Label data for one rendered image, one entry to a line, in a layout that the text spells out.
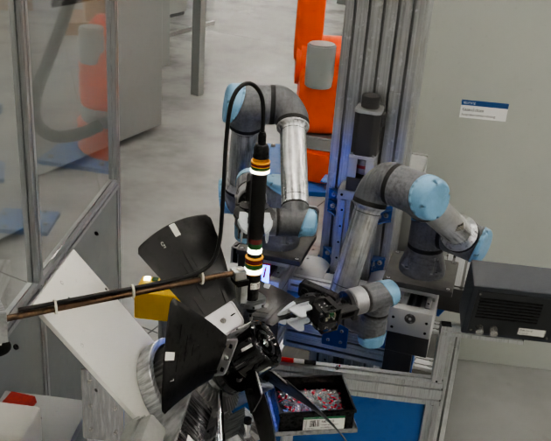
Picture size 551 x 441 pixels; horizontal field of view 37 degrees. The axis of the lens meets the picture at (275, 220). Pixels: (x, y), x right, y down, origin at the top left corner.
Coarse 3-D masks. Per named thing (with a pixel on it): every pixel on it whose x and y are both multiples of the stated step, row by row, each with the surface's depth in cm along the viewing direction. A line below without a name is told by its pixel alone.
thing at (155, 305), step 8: (144, 280) 243; (136, 296) 237; (144, 296) 237; (152, 296) 236; (160, 296) 236; (168, 296) 236; (136, 304) 238; (144, 304) 238; (152, 304) 237; (160, 304) 237; (168, 304) 237; (136, 312) 239; (144, 312) 239; (152, 312) 239; (160, 312) 238; (168, 312) 238; (160, 320) 240
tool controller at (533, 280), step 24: (480, 264) 228; (504, 264) 228; (480, 288) 221; (504, 288) 221; (528, 288) 221; (480, 312) 227; (504, 312) 226; (528, 312) 224; (504, 336) 232; (528, 336) 230
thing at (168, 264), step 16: (176, 224) 194; (192, 224) 196; (208, 224) 199; (160, 240) 190; (176, 240) 192; (192, 240) 194; (208, 240) 197; (144, 256) 187; (160, 256) 189; (176, 256) 191; (192, 256) 193; (208, 256) 195; (160, 272) 188; (176, 272) 190; (208, 272) 193; (176, 288) 189; (192, 288) 191; (208, 288) 192; (224, 288) 194; (192, 304) 190; (208, 304) 191; (224, 304) 193
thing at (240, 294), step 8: (240, 272) 190; (232, 280) 193; (240, 280) 191; (248, 280) 192; (240, 288) 193; (240, 296) 193; (264, 296) 198; (240, 304) 195; (248, 304) 194; (256, 304) 194; (264, 304) 196
